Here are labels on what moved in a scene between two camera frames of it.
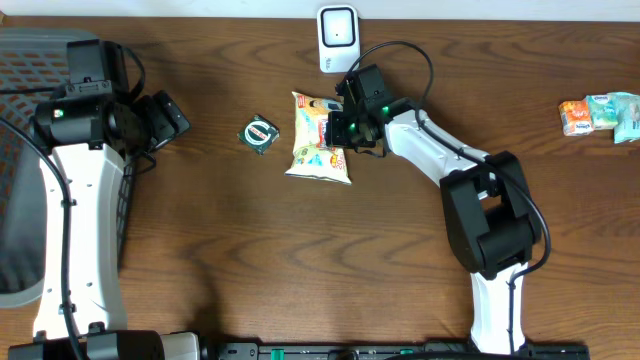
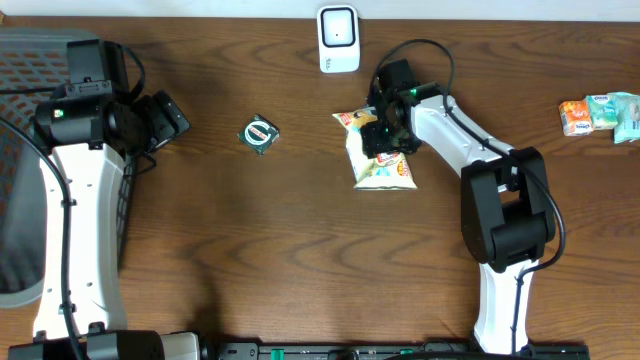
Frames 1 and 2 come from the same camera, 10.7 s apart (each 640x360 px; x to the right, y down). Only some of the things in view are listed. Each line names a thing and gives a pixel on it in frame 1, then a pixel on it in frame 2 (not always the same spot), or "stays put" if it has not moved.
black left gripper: x=151 y=122 stays put
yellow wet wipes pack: x=312 y=156 to x=382 y=171
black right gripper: x=332 y=136 to x=371 y=143
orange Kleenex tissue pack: x=576 y=117 stays put
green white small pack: x=259 y=133 stays put
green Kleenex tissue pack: x=603 y=111 stays put
